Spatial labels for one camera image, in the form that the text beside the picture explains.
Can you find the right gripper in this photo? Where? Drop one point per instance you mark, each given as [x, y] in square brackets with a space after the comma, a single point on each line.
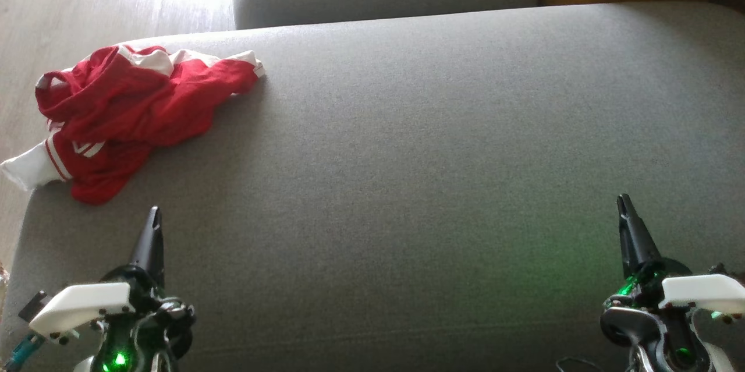
[663, 337]

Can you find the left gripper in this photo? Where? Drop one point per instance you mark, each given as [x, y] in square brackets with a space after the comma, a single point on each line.
[145, 337]

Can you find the red white sports jersey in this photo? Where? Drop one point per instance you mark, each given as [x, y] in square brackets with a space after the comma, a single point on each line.
[99, 171]

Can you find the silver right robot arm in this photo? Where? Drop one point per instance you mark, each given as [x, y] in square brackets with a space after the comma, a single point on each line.
[719, 360]

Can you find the large grey sofa seat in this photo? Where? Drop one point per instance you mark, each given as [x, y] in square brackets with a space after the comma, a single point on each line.
[407, 186]

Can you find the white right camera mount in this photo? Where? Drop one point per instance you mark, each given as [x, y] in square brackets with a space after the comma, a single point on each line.
[704, 291]

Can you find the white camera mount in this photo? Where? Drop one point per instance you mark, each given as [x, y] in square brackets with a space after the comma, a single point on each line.
[81, 305]
[704, 291]

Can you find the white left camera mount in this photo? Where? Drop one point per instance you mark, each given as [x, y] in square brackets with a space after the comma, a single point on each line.
[81, 305]

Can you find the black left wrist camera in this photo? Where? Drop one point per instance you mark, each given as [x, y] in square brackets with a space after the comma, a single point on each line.
[34, 306]

